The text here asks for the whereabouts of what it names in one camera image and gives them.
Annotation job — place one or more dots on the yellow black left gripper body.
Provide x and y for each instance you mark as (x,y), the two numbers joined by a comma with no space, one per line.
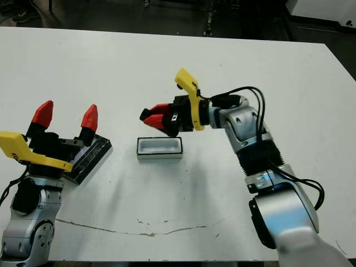
(11,142)

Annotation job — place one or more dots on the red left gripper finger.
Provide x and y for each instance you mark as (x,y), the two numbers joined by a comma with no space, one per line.
(43,115)
(90,119)

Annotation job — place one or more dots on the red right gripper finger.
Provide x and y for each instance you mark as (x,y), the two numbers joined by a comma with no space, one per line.
(162,109)
(157,122)

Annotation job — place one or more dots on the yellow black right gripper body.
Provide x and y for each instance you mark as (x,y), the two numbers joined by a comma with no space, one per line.
(194,111)

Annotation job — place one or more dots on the glossy black box lid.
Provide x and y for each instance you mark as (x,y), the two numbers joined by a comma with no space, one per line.
(91,158)

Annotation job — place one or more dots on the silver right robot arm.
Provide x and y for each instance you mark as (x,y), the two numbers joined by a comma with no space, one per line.
(286,214)

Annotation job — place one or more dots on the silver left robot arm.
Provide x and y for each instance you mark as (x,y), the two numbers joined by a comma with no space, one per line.
(30,231)

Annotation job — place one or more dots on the white box base black rim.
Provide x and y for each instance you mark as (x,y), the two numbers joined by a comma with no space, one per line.
(160,157)

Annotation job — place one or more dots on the dark shoe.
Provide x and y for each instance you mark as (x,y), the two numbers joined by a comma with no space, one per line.
(26,16)

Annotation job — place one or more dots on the white cabinet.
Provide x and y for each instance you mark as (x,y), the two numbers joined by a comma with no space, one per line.
(314,7)

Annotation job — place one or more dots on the dark metal stand post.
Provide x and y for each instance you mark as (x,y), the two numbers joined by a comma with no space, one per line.
(209,25)

